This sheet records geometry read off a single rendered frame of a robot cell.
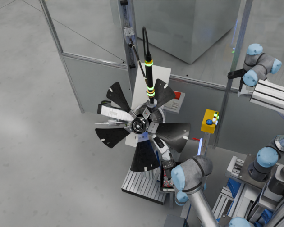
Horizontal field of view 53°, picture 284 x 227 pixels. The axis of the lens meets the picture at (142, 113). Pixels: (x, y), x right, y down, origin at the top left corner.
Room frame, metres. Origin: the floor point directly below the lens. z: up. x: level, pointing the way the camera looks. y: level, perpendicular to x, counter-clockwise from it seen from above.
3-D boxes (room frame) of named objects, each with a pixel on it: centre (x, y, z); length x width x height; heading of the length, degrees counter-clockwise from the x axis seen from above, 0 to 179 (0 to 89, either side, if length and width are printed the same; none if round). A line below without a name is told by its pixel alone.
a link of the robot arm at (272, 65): (1.09, -0.70, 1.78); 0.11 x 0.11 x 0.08; 36
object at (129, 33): (1.81, 0.03, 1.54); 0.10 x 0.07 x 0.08; 9
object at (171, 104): (1.64, -0.27, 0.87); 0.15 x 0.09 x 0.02; 60
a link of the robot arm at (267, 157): (0.83, -0.75, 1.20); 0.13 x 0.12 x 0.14; 126
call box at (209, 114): (1.30, -0.52, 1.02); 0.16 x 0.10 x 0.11; 154
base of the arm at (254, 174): (0.82, -0.75, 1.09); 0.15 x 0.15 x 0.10
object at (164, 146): (1.19, -0.13, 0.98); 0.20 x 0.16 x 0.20; 154
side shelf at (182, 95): (1.73, -0.21, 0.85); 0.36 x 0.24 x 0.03; 64
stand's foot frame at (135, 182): (1.43, -0.04, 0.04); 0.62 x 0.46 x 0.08; 154
